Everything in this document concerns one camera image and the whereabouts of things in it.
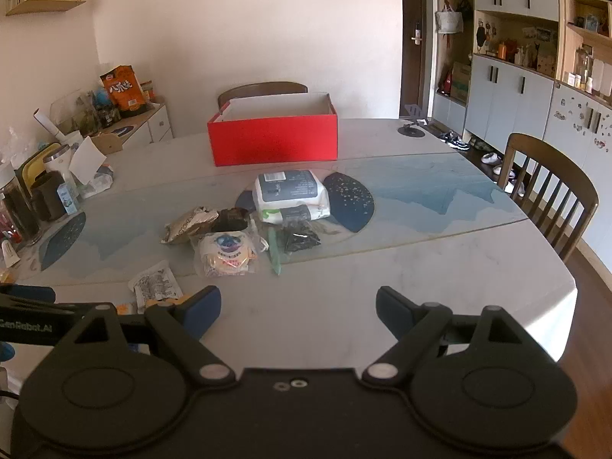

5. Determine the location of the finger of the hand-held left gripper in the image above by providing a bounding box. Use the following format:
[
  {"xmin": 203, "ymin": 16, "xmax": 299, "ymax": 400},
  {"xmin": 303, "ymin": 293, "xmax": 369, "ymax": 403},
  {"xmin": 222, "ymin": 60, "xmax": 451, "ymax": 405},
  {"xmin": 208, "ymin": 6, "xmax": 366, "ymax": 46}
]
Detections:
[{"xmin": 0, "ymin": 285, "xmax": 56, "ymax": 303}]

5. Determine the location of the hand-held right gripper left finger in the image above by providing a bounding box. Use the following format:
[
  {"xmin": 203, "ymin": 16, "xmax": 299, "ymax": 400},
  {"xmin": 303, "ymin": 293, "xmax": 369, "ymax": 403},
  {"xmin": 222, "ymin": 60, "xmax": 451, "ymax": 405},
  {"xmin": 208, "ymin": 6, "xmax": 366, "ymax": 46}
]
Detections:
[{"xmin": 55, "ymin": 285, "xmax": 237, "ymax": 389}]

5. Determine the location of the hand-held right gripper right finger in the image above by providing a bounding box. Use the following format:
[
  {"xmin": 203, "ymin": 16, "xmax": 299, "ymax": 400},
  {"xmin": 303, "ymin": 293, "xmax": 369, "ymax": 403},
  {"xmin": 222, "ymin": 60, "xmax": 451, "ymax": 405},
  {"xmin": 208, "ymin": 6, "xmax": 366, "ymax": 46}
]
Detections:
[{"xmin": 362, "ymin": 286, "xmax": 541, "ymax": 386}]

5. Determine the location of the white blue-print bread packet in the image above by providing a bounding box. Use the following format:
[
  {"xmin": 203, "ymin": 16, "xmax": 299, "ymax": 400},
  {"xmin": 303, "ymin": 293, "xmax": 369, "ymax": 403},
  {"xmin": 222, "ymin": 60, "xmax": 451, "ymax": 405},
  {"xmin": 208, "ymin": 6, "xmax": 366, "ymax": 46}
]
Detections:
[{"xmin": 194, "ymin": 230, "xmax": 259, "ymax": 278}]

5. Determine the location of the white printed snack packet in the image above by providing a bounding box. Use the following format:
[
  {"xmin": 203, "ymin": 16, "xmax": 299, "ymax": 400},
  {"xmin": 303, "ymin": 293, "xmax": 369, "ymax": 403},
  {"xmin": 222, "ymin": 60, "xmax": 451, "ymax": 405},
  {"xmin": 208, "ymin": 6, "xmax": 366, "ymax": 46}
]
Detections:
[{"xmin": 128, "ymin": 260, "xmax": 182, "ymax": 314}]

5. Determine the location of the gold snack packet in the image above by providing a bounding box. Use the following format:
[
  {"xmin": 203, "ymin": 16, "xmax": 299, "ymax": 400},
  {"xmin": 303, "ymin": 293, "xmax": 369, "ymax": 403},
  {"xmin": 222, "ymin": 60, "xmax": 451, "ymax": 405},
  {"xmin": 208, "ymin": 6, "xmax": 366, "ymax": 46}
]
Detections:
[{"xmin": 161, "ymin": 207, "xmax": 220, "ymax": 246}]

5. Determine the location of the orange light-blue packet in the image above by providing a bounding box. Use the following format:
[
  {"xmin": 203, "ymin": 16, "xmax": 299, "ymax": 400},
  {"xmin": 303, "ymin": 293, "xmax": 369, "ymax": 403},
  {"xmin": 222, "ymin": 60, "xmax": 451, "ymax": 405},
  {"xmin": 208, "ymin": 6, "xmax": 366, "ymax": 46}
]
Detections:
[{"xmin": 115, "ymin": 296, "xmax": 189, "ymax": 316}]

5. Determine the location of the green stick packet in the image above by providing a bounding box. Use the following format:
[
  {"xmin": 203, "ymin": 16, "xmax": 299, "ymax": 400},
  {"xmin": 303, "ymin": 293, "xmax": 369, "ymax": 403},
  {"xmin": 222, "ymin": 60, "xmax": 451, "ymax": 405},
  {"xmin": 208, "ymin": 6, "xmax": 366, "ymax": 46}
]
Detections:
[{"xmin": 267, "ymin": 227, "xmax": 284, "ymax": 275}]

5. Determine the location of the dark brown snack packet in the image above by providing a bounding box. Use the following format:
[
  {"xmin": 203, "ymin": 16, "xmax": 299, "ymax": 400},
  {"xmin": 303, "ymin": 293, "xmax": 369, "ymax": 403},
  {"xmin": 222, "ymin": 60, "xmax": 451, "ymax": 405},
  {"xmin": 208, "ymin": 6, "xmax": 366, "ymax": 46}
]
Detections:
[{"xmin": 210, "ymin": 207, "xmax": 252, "ymax": 234}]

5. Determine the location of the clear packet of black tea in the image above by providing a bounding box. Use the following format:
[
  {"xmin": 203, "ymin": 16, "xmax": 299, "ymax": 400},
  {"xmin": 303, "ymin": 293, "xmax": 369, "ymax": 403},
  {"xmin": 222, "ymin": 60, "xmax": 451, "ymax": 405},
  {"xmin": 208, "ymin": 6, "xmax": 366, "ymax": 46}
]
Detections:
[{"xmin": 281, "ymin": 208, "xmax": 322, "ymax": 254}]

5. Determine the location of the grey white wet wipes pack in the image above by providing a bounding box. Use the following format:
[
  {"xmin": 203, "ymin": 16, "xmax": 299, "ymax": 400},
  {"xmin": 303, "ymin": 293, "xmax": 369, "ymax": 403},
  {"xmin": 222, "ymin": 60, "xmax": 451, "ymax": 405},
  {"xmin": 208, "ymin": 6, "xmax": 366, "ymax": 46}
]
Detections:
[{"xmin": 252, "ymin": 170, "xmax": 332, "ymax": 224}]

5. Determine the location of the red cardboard box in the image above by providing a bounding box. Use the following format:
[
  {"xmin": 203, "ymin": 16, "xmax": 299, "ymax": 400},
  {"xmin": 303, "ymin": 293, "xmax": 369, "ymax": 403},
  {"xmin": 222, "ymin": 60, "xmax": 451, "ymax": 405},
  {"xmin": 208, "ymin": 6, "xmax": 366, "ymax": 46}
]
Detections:
[{"xmin": 207, "ymin": 93, "xmax": 339, "ymax": 167}]

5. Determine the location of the white tube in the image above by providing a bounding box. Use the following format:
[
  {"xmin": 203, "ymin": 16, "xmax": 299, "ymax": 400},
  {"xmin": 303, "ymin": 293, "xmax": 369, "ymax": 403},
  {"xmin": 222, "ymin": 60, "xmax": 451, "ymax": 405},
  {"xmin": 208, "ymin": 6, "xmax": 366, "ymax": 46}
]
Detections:
[{"xmin": 0, "ymin": 240, "xmax": 22, "ymax": 267}]

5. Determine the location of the dark blue speckled placemat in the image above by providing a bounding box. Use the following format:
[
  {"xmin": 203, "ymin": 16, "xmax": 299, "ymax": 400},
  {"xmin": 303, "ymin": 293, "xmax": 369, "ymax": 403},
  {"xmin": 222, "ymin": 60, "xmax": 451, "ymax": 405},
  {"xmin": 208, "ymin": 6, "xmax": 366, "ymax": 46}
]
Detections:
[
  {"xmin": 322, "ymin": 171, "xmax": 376, "ymax": 233},
  {"xmin": 39, "ymin": 211, "xmax": 87, "ymax": 272}
]

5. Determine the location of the dark glass jar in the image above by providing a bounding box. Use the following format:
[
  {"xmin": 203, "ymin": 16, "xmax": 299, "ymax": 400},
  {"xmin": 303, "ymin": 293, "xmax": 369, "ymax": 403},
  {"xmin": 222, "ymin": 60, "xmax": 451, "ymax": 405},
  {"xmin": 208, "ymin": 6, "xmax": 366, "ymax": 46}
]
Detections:
[{"xmin": 0, "ymin": 163, "xmax": 41, "ymax": 244}]

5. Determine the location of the dark mug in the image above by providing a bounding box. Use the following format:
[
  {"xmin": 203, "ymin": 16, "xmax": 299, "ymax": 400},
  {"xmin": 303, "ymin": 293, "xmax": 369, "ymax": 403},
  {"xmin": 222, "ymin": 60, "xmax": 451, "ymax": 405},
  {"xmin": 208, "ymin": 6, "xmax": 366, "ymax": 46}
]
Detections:
[{"xmin": 29, "ymin": 171, "xmax": 68, "ymax": 222}]

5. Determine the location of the small blue carton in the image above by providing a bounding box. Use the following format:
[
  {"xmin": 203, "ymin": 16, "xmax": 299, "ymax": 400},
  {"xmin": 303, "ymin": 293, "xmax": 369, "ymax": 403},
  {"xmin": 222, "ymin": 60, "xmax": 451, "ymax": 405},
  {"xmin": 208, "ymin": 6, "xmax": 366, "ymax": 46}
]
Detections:
[{"xmin": 57, "ymin": 186, "xmax": 80, "ymax": 213}]

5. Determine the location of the yellow tray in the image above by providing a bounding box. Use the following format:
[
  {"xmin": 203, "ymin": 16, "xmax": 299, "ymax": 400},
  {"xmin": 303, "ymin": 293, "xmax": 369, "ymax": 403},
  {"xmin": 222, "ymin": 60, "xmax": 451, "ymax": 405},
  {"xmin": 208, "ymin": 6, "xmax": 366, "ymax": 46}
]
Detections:
[{"xmin": 14, "ymin": 143, "xmax": 63, "ymax": 187}]

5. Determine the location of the white crumpled bag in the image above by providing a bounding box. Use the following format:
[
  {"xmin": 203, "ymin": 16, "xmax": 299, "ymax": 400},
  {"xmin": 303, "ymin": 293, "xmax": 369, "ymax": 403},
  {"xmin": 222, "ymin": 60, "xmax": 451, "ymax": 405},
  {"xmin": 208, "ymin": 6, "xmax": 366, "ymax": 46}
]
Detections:
[{"xmin": 79, "ymin": 163, "xmax": 116, "ymax": 199}]

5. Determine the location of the white paper sheet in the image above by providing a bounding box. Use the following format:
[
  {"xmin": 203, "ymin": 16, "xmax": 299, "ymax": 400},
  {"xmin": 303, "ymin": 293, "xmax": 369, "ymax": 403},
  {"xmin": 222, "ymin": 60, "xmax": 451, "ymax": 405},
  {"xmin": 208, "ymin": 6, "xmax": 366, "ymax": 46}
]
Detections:
[{"xmin": 68, "ymin": 137, "xmax": 108, "ymax": 185}]

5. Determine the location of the white paper roll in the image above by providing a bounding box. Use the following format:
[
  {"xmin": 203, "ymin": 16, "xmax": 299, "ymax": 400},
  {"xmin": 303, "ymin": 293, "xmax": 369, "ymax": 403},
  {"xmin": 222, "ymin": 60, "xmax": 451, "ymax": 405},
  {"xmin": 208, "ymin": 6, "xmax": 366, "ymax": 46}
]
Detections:
[{"xmin": 33, "ymin": 109, "xmax": 65, "ymax": 140}]

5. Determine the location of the pair of dark sneakers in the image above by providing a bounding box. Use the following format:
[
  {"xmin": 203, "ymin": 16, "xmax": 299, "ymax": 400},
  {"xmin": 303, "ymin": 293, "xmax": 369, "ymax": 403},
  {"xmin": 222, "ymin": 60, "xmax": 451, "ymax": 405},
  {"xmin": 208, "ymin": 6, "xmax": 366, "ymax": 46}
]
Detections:
[{"xmin": 439, "ymin": 131, "xmax": 472, "ymax": 150}]

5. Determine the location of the glass plant tank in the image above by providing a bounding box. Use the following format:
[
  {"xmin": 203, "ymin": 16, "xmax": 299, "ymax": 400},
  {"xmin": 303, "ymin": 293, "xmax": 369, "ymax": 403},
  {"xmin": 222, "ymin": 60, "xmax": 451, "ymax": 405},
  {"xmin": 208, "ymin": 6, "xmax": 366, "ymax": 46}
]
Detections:
[{"xmin": 50, "ymin": 90, "xmax": 122, "ymax": 137}]

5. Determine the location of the white sideboard cabinet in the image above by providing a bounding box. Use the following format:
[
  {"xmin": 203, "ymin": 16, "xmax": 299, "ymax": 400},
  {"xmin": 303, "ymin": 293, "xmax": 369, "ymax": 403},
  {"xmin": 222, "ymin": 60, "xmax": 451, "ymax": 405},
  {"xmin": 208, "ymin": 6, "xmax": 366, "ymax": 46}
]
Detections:
[{"xmin": 103, "ymin": 104, "xmax": 174, "ymax": 154}]

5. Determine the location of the brown wooden chair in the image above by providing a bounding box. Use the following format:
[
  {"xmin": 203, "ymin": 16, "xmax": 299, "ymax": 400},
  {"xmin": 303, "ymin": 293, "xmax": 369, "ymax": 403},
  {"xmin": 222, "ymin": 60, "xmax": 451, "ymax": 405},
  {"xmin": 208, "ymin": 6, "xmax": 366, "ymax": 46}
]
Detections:
[
  {"xmin": 497, "ymin": 133, "xmax": 599, "ymax": 263},
  {"xmin": 217, "ymin": 81, "xmax": 309, "ymax": 111}
]

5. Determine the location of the orange snack bag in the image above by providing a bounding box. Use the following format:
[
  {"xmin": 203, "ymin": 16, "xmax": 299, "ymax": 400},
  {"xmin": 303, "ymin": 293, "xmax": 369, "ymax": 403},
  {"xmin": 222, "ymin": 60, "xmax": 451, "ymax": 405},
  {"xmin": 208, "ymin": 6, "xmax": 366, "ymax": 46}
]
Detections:
[{"xmin": 99, "ymin": 65, "xmax": 146, "ymax": 118}]

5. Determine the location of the dark brown door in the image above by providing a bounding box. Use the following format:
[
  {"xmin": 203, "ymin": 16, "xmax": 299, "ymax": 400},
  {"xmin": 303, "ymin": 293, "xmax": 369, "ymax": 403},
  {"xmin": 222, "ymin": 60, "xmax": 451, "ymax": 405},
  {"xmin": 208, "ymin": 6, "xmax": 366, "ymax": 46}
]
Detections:
[{"xmin": 399, "ymin": 0, "xmax": 436, "ymax": 118}]

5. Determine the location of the brown cardboard carton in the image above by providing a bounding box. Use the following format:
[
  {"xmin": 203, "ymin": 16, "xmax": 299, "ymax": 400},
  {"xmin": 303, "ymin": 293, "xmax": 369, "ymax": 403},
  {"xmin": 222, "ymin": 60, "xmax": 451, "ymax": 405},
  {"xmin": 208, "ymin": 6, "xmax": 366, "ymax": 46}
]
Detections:
[{"xmin": 450, "ymin": 61, "xmax": 473, "ymax": 102}]

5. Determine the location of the hanging tote bag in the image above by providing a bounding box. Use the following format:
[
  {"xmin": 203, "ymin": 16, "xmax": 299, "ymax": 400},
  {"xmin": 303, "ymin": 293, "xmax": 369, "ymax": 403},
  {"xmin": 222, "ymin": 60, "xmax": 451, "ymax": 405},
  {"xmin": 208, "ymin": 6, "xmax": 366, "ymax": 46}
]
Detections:
[{"xmin": 435, "ymin": 2, "xmax": 466, "ymax": 35}]

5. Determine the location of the grey wall cabinet unit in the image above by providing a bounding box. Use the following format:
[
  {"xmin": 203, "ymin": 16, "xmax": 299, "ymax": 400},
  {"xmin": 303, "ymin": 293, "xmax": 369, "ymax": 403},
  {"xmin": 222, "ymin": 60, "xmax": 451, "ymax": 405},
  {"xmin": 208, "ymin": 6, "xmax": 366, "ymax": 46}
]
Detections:
[{"xmin": 433, "ymin": 0, "xmax": 612, "ymax": 259}]

